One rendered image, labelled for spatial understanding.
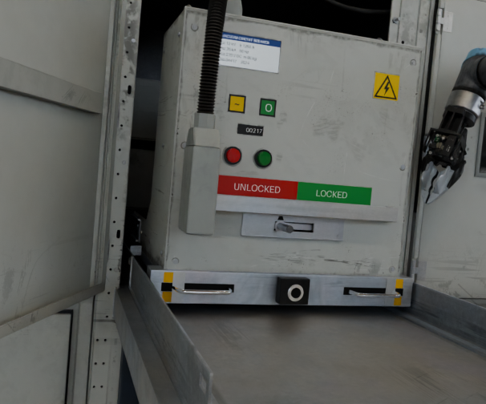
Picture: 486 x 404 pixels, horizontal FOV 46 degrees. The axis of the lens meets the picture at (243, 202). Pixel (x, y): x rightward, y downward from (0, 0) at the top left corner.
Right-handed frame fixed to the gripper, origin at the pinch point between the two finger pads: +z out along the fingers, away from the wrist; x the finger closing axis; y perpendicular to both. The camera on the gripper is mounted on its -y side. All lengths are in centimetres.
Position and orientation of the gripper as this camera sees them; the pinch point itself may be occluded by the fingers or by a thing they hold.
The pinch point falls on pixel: (428, 199)
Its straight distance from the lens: 133.8
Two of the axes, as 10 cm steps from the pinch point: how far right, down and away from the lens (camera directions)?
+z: -4.1, 9.1, -1.0
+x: 7.9, 2.9, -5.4
